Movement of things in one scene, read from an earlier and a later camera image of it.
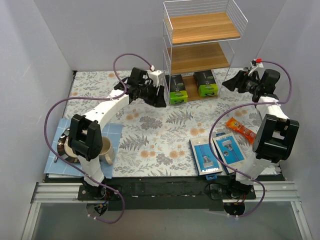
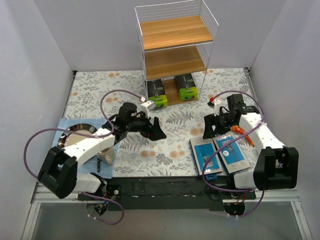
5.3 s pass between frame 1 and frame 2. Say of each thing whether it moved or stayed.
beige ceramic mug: stayed
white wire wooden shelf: moved
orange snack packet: stayed
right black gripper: moved
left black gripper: moved
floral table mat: stayed
